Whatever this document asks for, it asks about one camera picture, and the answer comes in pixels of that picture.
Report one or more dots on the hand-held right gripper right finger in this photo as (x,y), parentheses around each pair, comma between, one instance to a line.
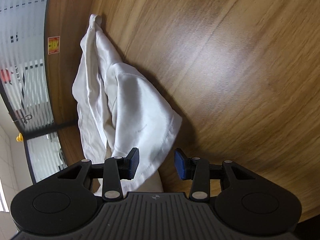
(180,165)

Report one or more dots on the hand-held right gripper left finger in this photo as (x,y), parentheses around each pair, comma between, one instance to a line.
(133,165)

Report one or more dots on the white shirt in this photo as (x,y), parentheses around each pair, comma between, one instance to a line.
(130,105)

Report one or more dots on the yellow rubber duck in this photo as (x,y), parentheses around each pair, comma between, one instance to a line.
(19,138)

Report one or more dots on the red and yellow sticker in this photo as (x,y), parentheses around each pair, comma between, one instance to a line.
(53,45)

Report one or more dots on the black partition post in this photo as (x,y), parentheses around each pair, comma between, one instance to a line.
(45,128)

